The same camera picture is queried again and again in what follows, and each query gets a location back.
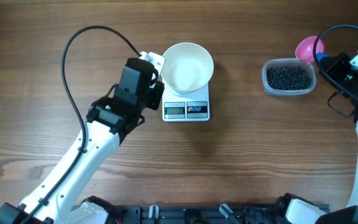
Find white digital kitchen scale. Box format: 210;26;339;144
162;80;210;122

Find pink scoop blue handle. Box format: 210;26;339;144
295;36;328;63

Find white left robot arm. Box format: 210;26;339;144
0;52;165;223

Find white bowl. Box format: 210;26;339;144
161;42;214;95

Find black beans in container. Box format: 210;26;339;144
267;67;311;90

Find clear plastic bean container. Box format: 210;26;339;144
262;58;316;96

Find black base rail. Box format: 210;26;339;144
112;203;332;224

